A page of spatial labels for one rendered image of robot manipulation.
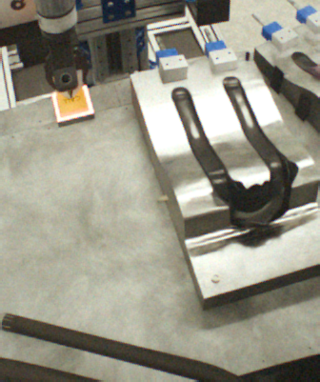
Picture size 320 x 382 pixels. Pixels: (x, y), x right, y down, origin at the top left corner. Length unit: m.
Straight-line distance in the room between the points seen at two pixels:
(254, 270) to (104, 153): 0.41
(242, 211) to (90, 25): 0.73
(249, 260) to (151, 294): 0.19
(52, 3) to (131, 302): 0.56
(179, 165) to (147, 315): 0.28
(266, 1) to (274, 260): 1.87
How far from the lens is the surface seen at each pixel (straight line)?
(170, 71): 1.36
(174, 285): 1.24
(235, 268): 1.19
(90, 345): 1.13
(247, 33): 2.77
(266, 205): 1.24
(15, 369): 1.17
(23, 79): 2.37
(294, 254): 1.22
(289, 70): 1.47
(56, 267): 1.27
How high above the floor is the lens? 1.93
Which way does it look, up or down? 54 degrees down
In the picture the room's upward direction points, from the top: 2 degrees counter-clockwise
